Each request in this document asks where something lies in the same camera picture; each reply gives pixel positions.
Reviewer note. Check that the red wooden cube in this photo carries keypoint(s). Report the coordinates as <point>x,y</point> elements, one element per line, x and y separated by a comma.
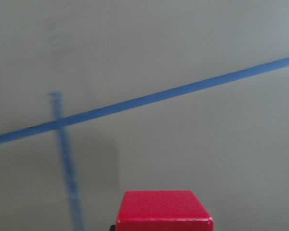
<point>176,210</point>

